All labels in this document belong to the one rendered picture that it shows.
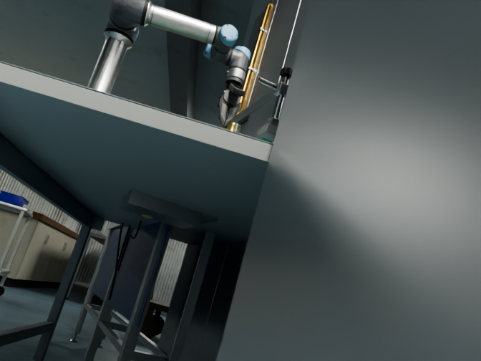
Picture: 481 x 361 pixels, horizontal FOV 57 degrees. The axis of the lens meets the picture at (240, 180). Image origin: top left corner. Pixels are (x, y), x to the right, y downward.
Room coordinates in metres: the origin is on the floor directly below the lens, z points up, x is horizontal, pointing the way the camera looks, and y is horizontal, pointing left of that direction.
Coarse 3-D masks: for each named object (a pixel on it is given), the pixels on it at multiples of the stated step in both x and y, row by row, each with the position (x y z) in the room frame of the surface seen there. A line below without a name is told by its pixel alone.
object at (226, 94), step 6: (228, 78) 1.66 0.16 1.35; (234, 78) 1.65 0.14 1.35; (228, 84) 1.70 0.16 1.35; (234, 84) 1.67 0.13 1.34; (240, 84) 1.67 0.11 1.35; (228, 90) 1.65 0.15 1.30; (228, 96) 1.65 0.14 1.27; (234, 96) 1.66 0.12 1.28; (228, 102) 1.66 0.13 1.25; (234, 102) 1.66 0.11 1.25; (228, 108) 1.72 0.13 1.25
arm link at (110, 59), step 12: (108, 24) 1.53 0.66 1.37; (108, 36) 1.53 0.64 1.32; (120, 36) 1.52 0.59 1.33; (132, 36) 1.55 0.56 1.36; (108, 48) 1.53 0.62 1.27; (120, 48) 1.54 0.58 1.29; (108, 60) 1.53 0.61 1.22; (120, 60) 1.56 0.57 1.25; (96, 72) 1.54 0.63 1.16; (108, 72) 1.54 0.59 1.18; (96, 84) 1.53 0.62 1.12; (108, 84) 1.55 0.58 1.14
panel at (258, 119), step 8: (272, 104) 1.65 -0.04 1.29; (256, 112) 1.80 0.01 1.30; (264, 112) 1.71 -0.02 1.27; (272, 112) 1.63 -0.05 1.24; (280, 112) 1.56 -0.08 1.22; (248, 120) 1.87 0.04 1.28; (256, 120) 1.77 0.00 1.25; (264, 120) 1.69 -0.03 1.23; (248, 128) 1.84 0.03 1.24; (256, 128) 1.75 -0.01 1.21; (256, 136) 1.73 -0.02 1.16
